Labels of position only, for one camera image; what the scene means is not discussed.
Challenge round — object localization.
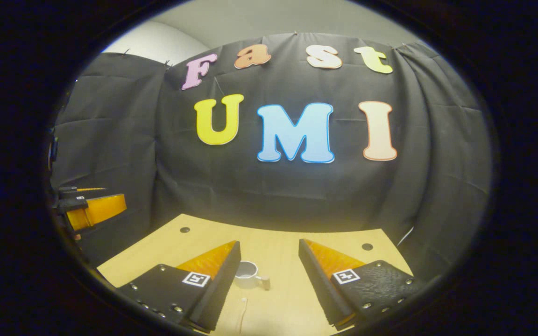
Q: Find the white cup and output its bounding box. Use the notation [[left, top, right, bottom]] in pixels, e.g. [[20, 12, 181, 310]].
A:
[[234, 261, 270, 291]]

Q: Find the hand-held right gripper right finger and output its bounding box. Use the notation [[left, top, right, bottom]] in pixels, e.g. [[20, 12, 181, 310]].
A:
[[298, 239, 423, 332]]

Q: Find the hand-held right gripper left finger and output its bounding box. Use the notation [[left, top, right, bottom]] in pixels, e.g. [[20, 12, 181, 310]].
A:
[[117, 240, 242, 333]]

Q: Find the light wooden desktop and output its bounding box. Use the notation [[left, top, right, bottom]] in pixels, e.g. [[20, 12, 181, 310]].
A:
[[97, 214, 413, 336]]

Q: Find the black backdrop cloth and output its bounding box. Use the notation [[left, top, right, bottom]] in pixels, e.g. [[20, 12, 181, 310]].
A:
[[47, 33, 493, 280]]

